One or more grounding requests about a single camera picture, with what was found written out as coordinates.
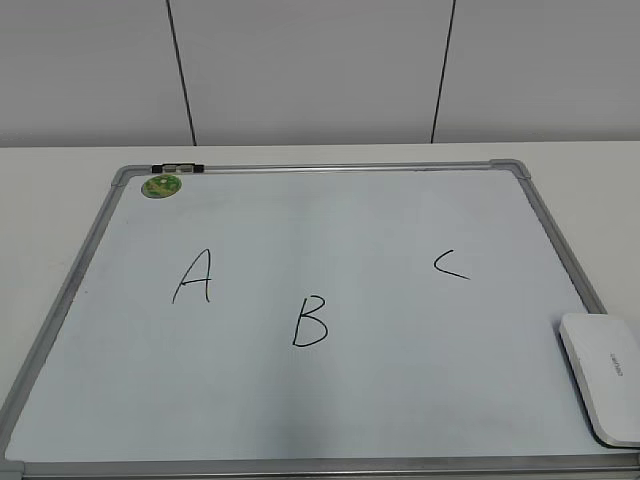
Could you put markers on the green round magnet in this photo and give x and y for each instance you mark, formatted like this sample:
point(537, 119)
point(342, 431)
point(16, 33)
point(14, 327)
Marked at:
point(161, 186)

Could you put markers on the white board with grey frame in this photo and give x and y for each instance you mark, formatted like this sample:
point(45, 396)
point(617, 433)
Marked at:
point(336, 321)

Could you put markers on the white board eraser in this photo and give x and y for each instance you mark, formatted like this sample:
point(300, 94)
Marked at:
point(604, 357)

